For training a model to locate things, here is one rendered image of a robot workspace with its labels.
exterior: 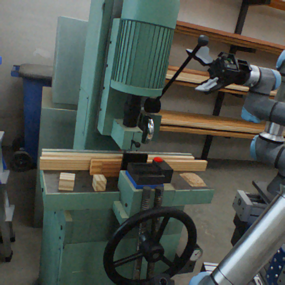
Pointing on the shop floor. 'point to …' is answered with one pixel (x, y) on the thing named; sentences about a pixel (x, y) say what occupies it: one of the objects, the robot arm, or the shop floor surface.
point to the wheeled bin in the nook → (30, 113)
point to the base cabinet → (89, 257)
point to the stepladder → (8, 209)
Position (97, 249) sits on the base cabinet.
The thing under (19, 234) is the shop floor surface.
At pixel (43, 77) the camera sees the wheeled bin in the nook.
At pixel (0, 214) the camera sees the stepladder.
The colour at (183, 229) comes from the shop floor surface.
